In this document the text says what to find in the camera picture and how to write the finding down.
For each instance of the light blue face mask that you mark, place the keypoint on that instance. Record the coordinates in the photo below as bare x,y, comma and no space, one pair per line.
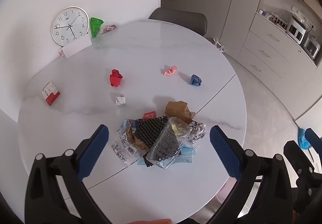
187,156

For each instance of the black foam mesh sleeve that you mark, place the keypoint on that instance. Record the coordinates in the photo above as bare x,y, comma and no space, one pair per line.
148,131

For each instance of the silver foil wrapper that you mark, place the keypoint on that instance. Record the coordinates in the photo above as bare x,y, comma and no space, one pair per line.
197,132

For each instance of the white labelled plastic wrapper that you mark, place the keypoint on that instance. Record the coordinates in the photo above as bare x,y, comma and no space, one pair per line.
121,149

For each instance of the white crumpled paper ball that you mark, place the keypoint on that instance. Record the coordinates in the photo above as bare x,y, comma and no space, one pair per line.
120,100

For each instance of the grey chair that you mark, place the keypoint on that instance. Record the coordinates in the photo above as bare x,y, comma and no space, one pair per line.
179,19

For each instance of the red and white box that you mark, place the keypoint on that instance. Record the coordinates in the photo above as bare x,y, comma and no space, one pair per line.
51,93

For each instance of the silver toaster oven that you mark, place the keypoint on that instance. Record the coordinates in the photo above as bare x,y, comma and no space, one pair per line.
312,46

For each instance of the red snack packet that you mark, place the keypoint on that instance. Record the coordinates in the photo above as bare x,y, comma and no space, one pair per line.
150,115

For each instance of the clear packet with red label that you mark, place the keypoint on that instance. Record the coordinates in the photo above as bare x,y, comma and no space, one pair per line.
108,28

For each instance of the red crumpled paper ball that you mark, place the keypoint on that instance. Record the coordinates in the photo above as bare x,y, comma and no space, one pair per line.
115,78

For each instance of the light blue plastic packet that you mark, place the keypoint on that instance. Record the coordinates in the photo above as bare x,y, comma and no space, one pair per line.
125,126

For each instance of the blue bag on floor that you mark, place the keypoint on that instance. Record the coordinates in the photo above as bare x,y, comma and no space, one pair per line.
302,139

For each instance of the white folding rack on floor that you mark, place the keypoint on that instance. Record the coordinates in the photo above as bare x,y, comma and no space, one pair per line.
219,44

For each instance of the brown paper scrap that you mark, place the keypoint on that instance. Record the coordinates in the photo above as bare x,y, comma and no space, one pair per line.
134,139

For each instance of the green plastic bag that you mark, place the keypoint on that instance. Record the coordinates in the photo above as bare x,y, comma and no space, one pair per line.
95,26

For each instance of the white card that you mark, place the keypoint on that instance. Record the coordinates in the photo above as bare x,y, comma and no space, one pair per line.
76,46

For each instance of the pink crumpled paper ball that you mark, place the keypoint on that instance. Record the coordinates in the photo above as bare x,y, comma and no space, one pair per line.
169,70

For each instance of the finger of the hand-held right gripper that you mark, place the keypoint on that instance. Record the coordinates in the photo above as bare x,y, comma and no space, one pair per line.
295,152
313,137

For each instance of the clear plastic tray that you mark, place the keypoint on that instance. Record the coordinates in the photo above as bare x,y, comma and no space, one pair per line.
167,147

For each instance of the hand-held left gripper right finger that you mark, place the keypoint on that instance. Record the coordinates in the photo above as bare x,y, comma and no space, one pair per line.
225,153

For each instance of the beige tall cabinet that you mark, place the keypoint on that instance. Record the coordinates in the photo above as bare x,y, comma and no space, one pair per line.
241,7

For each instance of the beige drawer cabinet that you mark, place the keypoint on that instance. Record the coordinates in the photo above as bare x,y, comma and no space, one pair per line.
270,48

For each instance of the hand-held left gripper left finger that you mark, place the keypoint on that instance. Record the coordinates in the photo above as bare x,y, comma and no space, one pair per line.
91,153

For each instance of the white round wall clock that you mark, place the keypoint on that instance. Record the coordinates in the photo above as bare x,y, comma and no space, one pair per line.
69,25

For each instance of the white microwave oven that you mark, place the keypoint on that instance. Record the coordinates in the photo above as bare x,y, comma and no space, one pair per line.
296,30

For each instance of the yellow wrapper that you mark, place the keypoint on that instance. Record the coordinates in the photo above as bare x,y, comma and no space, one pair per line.
179,130

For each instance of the crushed brown cardboard box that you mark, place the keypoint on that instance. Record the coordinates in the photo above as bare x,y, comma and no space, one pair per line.
179,110

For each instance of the blue crumpled paper ball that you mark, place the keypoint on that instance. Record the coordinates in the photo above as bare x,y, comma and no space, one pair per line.
196,80

